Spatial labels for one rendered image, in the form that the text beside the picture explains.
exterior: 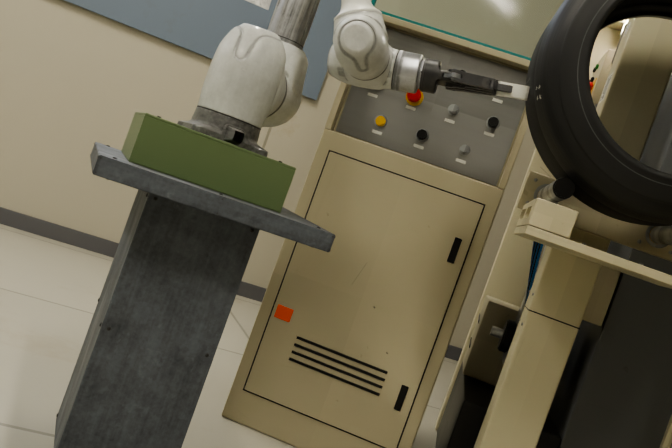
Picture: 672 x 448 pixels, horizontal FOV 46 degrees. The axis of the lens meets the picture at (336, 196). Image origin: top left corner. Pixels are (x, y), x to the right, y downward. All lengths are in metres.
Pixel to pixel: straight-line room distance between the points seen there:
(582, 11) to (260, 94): 0.69
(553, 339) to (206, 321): 0.86
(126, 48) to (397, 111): 2.29
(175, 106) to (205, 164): 2.71
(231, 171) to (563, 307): 0.90
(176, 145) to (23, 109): 2.74
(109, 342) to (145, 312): 0.10
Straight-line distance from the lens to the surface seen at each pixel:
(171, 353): 1.78
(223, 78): 1.78
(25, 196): 4.41
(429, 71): 1.78
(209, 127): 1.75
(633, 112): 2.12
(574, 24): 1.69
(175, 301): 1.75
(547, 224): 1.69
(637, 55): 2.15
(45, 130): 4.38
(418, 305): 2.30
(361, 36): 1.60
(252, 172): 1.71
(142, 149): 1.67
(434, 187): 2.29
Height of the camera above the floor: 0.73
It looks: level
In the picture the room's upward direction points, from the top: 20 degrees clockwise
